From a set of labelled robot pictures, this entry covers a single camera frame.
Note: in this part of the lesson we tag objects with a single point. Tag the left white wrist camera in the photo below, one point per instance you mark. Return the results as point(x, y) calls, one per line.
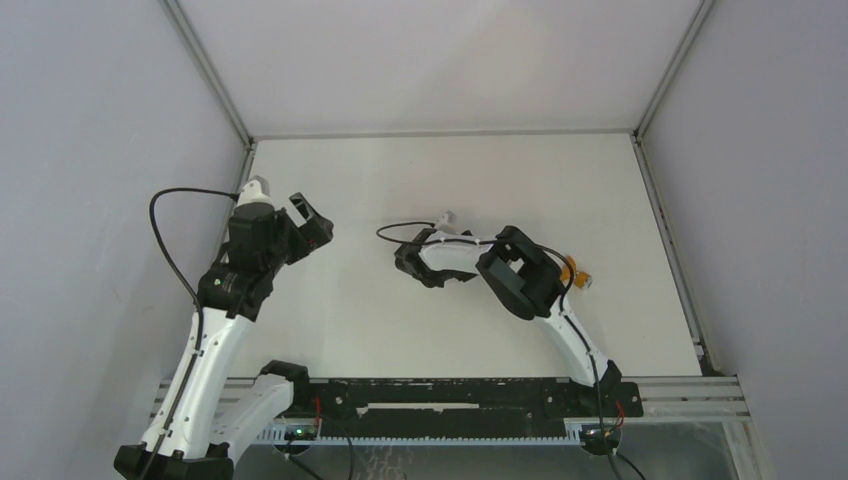
point(255, 190)

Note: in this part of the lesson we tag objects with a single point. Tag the right green circuit board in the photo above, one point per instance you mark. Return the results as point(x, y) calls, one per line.
point(596, 436)

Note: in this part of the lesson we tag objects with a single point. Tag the left green circuit board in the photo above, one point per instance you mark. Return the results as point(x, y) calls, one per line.
point(301, 433)

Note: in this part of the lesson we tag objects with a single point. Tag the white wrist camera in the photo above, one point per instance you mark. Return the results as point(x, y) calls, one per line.
point(446, 222)
point(255, 190)

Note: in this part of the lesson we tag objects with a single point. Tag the green circuit board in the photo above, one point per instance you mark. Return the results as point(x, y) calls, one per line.
point(301, 433)
point(596, 436)

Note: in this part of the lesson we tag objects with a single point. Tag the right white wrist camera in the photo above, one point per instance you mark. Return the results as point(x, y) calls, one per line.
point(446, 222)

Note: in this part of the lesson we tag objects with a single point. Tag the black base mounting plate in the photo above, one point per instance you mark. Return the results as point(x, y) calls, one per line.
point(489, 421)

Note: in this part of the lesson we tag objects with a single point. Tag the orange faucet body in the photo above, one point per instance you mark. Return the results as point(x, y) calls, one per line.
point(574, 276)

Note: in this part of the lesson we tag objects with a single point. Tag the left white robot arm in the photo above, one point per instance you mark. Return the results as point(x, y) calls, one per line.
point(186, 440)

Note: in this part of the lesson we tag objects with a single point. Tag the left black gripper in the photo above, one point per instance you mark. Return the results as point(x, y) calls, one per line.
point(314, 234)

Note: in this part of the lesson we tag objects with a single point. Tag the white slotted cable duct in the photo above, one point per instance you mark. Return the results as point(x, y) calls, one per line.
point(567, 435)

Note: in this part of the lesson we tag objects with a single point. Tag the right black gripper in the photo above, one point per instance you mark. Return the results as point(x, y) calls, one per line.
point(466, 276)

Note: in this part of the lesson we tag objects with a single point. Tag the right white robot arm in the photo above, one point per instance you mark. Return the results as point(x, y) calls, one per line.
point(531, 282)

